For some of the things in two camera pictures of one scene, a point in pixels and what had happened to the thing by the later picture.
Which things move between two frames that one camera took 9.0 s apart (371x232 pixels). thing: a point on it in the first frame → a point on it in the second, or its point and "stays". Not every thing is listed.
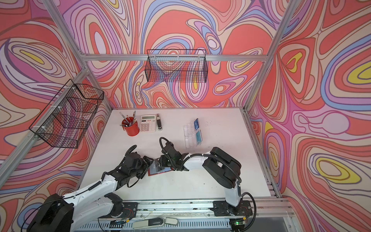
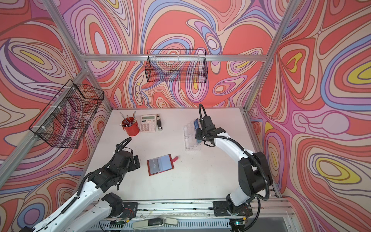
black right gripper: x=163 y=162 → x=199 y=133
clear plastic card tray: x=190 y=135 stays
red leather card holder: x=155 y=168 stays
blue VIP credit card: x=196 y=123 stays
